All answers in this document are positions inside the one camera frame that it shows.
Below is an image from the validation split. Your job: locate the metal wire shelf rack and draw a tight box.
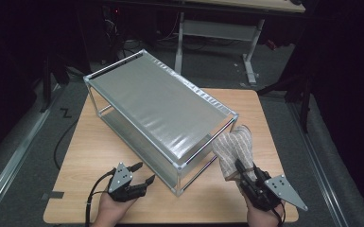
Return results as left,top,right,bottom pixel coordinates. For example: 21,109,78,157
82,48,240,198

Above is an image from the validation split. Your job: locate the hand-held gripper cable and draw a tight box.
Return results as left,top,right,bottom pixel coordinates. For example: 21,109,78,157
84,168,117,227
272,201,286,227

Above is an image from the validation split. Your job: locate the left hand-held gripper cable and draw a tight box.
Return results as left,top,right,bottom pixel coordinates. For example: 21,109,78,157
84,168,117,227

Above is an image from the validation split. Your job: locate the person's right hand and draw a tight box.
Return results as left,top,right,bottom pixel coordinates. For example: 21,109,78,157
245,197,286,227

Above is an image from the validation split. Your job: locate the right hand-held gripper cable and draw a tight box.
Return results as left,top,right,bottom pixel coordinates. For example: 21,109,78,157
272,201,286,227

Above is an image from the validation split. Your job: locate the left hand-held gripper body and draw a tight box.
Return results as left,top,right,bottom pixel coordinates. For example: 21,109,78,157
107,162,147,202

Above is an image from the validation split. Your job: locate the black metal stand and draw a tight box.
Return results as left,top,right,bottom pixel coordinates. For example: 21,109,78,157
39,55,72,114
256,75,313,133

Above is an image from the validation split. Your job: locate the grey tape strip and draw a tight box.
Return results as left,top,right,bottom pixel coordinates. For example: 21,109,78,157
41,190,64,201

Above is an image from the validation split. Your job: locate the metal floor rail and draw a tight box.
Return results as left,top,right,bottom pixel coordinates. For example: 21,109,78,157
287,100,349,227
0,83,62,218

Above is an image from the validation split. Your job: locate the dark computer tower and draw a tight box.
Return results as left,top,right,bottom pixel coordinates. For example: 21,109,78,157
102,5,124,64

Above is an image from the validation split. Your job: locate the grey metal desk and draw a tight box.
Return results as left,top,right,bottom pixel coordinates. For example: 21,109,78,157
173,0,306,88

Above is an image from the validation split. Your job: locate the person's left hand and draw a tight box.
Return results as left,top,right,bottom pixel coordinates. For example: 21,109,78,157
91,193,138,227

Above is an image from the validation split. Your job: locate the bundle of black cables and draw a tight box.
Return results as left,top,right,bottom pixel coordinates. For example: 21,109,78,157
100,39,140,77

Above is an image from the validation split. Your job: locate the black floor cable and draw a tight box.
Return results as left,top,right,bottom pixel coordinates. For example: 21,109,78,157
53,117,79,171

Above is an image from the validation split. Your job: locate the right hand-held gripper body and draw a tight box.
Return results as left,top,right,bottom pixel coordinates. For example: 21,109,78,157
239,174,309,212

